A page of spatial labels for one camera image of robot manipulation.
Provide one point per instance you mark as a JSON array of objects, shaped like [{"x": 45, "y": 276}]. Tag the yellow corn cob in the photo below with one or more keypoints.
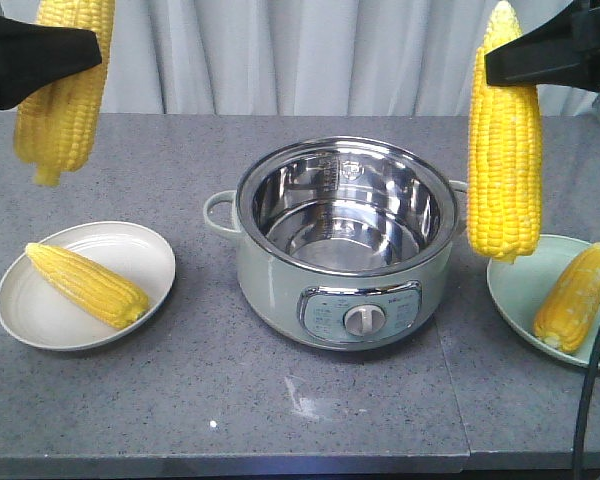
[
  {"x": 104, "y": 294},
  {"x": 56, "y": 126},
  {"x": 505, "y": 153},
  {"x": 564, "y": 319}
]

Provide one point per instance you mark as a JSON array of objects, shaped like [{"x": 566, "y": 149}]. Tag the pale green electric cooking pot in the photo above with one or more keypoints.
[{"x": 343, "y": 243}]

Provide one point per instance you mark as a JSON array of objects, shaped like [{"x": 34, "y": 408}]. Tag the grey curtain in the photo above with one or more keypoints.
[{"x": 297, "y": 58}]

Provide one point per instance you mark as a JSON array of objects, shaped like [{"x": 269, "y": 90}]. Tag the pale green round plate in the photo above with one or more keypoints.
[{"x": 519, "y": 289}]

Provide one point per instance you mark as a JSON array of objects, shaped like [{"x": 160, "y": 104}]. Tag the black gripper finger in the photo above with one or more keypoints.
[
  {"x": 564, "y": 51},
  {"x": 33, "y": 56}
]

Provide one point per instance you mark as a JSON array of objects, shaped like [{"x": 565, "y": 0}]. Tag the white round plate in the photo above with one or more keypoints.
[{"x": 36, "y": 314}]

